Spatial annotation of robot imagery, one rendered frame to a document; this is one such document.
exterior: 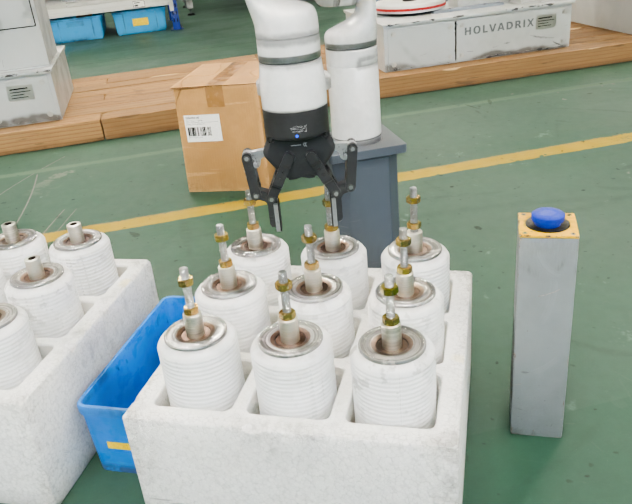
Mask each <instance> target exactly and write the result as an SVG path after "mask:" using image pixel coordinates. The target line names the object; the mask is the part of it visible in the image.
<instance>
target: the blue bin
mask: <svg viewBox="0 0 632 504"><path fill-rule="evenodd" d="M184 305H186V302H185V297H184V296H167V297H164V298H163V299H161V300H160V302H159V303H158V304H157V305H156V307H155V308H154V309H153V310H152V311H151V313H150V314H149V315H148V316H147V317H146V319H145V320H144V321H143V322H142V323H141V325H140V326H139V327H138V328H137V329H136V331H135V332H134V333H133V334H132V336H131V337H130V338H129V339H128V340H127V342H126V343H125V344H124V345H123V346H122V348H121V349H120V350H119V351H118V352H117V354H116V355H115V356H114V357H113V359H112V360H111V361H110V362H109V363H108V365H107V366H106V367H105V368H104V369H103V371H102V372H101V373H100V374H99V375H98V377H97V378H96V379H95V380H94V381H93V383H92V384H91V385H90V386H89V388H88V389H87V390H86V391H85V392H84V394H83V395H82V396H81V397H80V398H79V400H78V402H77V407H78V411H79V413H80V414H81V415H83V416H84V418H85V421H86V424H87V426H88V429H89V432H90V434H91V437H92V440H93V442H94V445H95V448H96V450H97V453H98V456H99V458H100V461H101V464H102V467H103V468H104V469H105V470H109V471H118V472H127V473H136V474H137V470H136V467H135V463H134V459H133V456H132V452H131V448H130V445H129V441H128V437H127V434H126V430H125V426H124V422H123V419H122V418H123V415H124V414H125V412H126V411H127V410H128V408H129V407H130V406H131V404H132V403H134V402H135V400H136V397H137V396H138V394H139V393H140V392H141V390H142V389H143V387H144V386H145V385H146V383H147V382H148V380H149V379H150V378H151V376H152V375H153V373H154V372H155V371H156V369H157V368H158V367H159V365H160V364H161V363H160V359H159V355H158V350H157V345H158V341H159V339H160V337H161V336H162V334H163V333H164V332H165V331H166V330H167V329H168V328H169V327H170V326H171V325H172V324H174V323H175V322H177V321H179V320H181V319H183V313H184V309H183V306H184Z"/></svg>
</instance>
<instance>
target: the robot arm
mask: <svg viewBox="0 0 632 504"><path fill-rule="evenodd" d="M315 1H316V3H317V4H318V5H320V6H322V7H339V6H348V5H356V6H355V10H354V12H353V13H352V14H351V15H350V16H349V17H348V18H347V19H346V20H344V21H343V22H341V23H340V24H338V25H336V26H334V27H332V28H330V29H328V30H327V31H326V33H325V36H324V41H325V53H326V65H327V71H326V70H324V69H323V64H322V58H321V47H320V35H319V24H318V16H317V12H316V9H315V8H314V6H313V5H311V4H309V3H307V2H304V1H300V0H245V2H246V5H247V7H248V10H249V13H250V15H251V18H252V20H253V23H254V27H255V36H256V43H257V52H258V60H259V78H258V80H257V81H256V86H257V94H258V95H259V96H261V102H262V111H263V119H264V127H265V135H266V142H265V145H264V148H259V149H254V150H251V149H250V148H245V149H244V150H243V153H242V158H241V160H242V163H243V167H244V171H245V175H246V179H247V183H248V186H249V190H250V194H251V198H252V199H253V200H255V201H257V200H261V201H264V202H266V203H267V205H268V210H269V218H270V224H271V226H272V227H276V230H277V232H280V231H282V217H281V209H280V201H279V198H278V196H279V193H280V191H281V189H282V187H283V185H284V182H285V180H286V178H289V180H294V179H298V178H301V177H305V178H315V176H316V175H318V177H319V178H320V180H321V181H322V183H323V184H324V185H325V186H326V188H327V189H328V191H329V192H330V193H329V194H330V206H331V217H332V226H333V227H334V226H338V221H342V218H343V213H342V200H341V198H342V196H343V194H345V193H347V192H352V191H354V190H355V189H356V173H357V154H358V147H359V146H366V145H371V144H374V143H376V142H378V141H380V140H381V138H382V133H381V110H380V91H379V71H378V52H377V20H376V0H315ZM328 89H329V101H330V113H331V126H332V136H331V135H330V129H329V117H328V105H327V92H326V90H328ZM334 150H336V151H338V152H339V153H340V157H341V159H343V160H345V179H344V180H342V181H339V182H338V181H337V180H336V178H335V177H334V175H333V173H332V171H331V169H330V168H329V166H328V165H327V162H328V160H329V159H330V157H331V156H332V154H333V152H334ZM263 157H265V158H266V159H267V160H268V161H269V162H270V163H271V164H272V165H273V166H274V168H275V169H276V170H275V172H274V175H273V178H272V181H271V183H270V186H269V189H268V188H264V187H261V183H260V179H259V175H258V171H257V168H258V167H260V165H261V159H262V158H263Z"/></svg>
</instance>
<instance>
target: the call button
mask: <svg viewBox="0 0 632 504"><path fill-rule="evenodd" d="M531 219H532V221H533V222H534V224H535V225H536V226H537V227H540V228H545V229H553V228H557V227H559V226H560V225H561V223H563V222H564V221H565V213H564V212H563V211H562V210H560V209H557V208H553V207H541V208H537V209H535V210H534V211H532V213H531Z"/></svg>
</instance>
